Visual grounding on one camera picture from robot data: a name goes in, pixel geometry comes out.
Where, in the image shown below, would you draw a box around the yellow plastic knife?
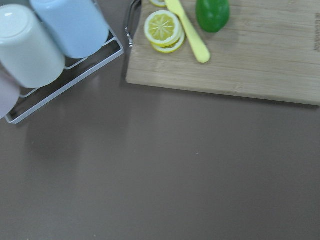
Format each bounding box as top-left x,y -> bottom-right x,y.
165,0 -> 211,64

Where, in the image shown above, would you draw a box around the lemon slices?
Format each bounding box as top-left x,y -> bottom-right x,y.
143,10 -> 186,54

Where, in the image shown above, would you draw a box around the green lime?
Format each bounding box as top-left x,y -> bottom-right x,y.
195,0 -> 230,33

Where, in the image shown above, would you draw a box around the light blue cup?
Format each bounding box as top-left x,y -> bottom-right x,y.
30,0 -> 110,59

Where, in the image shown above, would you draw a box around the bamboo cutting board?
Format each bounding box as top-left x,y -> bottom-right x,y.
126,0 -> 320,106

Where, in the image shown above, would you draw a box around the white cup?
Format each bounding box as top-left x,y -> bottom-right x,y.
0,4 -> 66,89

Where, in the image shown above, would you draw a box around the pink cup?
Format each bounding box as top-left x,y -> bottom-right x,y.
0,72 -> 20,119

